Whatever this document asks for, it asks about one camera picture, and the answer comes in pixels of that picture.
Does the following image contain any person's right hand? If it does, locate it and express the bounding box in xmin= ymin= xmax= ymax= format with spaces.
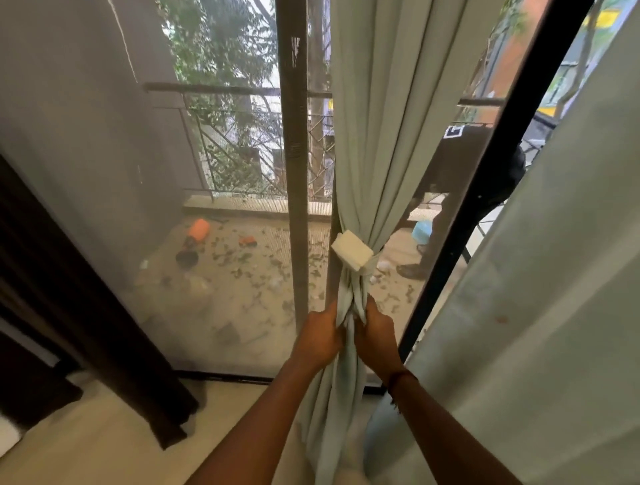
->
xmin=353 ymin=295 xmax=405 ymax=384

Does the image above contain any person's left hand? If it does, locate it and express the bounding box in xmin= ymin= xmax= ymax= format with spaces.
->
xmin=294 ymin=300 xmax=348 ymax=372

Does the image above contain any light green curtain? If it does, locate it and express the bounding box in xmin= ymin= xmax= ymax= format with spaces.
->
xmin=362 ymin=0 xmax=640 ymax=485
xmin=294 ymin=0 xmax=507 ymax=485

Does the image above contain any person's right forearm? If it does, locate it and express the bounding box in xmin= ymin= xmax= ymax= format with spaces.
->
xmin=386 ymin=372 xmax=524 ymax=485

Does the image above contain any person's left forearm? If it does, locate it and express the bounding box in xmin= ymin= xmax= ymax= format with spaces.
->
xmin=185 ymin=353 xmax=333 ymax=485

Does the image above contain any cream curtain tieback block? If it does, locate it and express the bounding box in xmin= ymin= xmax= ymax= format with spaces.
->
xmin=331 ymin=231 xmax=375 ymax=273

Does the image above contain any dark red wrist thread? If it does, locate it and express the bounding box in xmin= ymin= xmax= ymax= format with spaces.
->
xmin=387 ymin=369 xmax=419 ymax=396

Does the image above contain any orange flower pot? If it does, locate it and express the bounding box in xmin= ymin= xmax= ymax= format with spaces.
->
xmin=187 ymin=218 xmax=211 ymax=244

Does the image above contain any loose light green curtain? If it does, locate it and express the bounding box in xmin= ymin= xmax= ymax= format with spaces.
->
xmin=362 ymin=0 xmax=640 ymax=485

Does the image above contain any metal balcony railing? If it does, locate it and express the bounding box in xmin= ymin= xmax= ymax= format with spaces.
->
xmin=144 ymin=82 xmax=507 ymax=202

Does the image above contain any dark brown curtain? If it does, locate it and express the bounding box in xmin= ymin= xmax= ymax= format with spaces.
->
xmin=0 ymin=155 xmax=201 ymax=450

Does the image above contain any green tree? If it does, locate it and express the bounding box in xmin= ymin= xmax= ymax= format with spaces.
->
xmin=159 ymin=0 xmax=281 ymax=197

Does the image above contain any grey screen door frame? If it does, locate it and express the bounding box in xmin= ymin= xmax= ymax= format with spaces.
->
xmin=274 ymin=0 xmax=312 ymax=331

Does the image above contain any black sliding door frame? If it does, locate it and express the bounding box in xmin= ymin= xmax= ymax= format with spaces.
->
xmin=397 ymin=0 xmax=596 ymax=361

